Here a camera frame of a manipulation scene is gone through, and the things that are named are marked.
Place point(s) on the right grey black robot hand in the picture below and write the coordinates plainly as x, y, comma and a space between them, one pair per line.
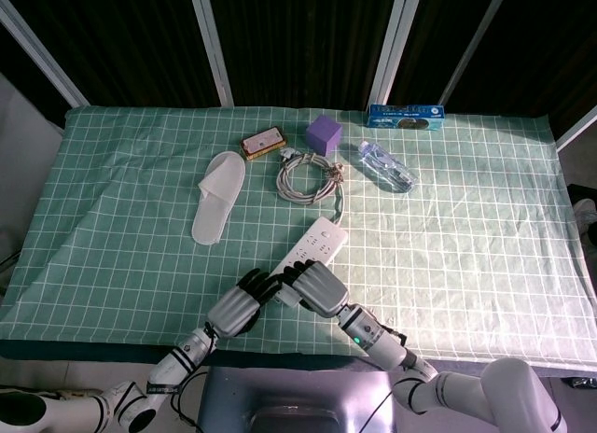
319, 288

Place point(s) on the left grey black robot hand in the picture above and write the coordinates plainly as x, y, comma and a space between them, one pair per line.
233, 311

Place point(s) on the white power strip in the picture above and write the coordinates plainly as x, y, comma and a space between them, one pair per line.
317, 239

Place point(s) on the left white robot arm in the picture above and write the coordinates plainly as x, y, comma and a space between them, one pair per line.
182, 358

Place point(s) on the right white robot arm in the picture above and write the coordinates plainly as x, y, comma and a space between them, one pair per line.
373, 339

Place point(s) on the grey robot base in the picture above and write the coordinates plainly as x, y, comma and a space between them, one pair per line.
298, 400

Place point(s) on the white disposable slipper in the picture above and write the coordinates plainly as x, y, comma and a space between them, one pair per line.
217, 197

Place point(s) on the green checked tablecloth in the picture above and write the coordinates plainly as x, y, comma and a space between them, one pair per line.
116, 265

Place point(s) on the clear plastic water bottle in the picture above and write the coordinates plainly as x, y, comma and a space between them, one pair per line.
387, 167

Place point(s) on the dark blue table underlay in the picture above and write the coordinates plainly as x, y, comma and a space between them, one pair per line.
93, 351

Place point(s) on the purple cube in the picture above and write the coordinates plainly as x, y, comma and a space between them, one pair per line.
322, 134

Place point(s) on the small yellow flat box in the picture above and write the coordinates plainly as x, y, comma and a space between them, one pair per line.
262, 143

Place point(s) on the blue cookie box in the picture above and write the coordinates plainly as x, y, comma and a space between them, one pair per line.
403, 115

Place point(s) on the dark curtain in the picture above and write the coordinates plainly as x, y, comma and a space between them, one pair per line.
303, 41

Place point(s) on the white sneaker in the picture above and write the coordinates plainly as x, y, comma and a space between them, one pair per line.
587, 216

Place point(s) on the white metal frame post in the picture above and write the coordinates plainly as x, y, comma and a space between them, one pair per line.
576, 127
396, 46
42, 50
473, 46
212, 46

